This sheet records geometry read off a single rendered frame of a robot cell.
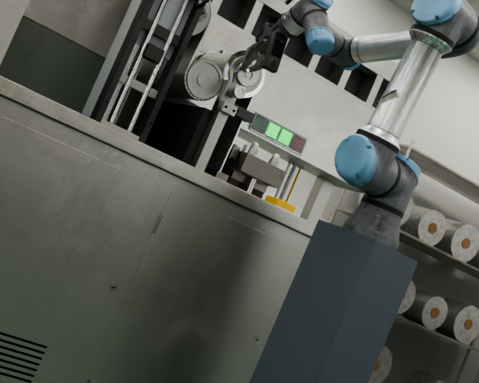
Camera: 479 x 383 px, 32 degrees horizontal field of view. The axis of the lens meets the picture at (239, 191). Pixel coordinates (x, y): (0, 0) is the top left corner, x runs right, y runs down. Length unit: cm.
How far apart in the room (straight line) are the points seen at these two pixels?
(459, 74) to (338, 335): 488
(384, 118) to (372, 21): 417
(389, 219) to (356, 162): 20
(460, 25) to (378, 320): 76
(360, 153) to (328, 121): 118
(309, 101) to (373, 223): 110
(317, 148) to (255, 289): 90
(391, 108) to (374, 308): 50
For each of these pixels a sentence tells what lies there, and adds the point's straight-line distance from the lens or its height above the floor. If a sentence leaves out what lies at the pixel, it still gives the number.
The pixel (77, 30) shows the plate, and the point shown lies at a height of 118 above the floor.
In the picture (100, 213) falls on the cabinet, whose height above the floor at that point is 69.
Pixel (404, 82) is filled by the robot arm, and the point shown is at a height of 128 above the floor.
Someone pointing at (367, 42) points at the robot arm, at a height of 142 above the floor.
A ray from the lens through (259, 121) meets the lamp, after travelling 305.
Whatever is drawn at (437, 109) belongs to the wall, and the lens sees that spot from 667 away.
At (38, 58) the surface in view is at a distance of 274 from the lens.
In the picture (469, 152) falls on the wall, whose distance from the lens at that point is 694.
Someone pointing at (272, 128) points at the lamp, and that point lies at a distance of 308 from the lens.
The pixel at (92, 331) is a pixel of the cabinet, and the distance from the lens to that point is 229.
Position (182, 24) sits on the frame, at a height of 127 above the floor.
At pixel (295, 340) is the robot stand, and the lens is 214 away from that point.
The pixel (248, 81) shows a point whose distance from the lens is 263.
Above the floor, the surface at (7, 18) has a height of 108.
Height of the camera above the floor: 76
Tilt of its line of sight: 3 degrees up
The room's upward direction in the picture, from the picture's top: 23 degrees clockwise
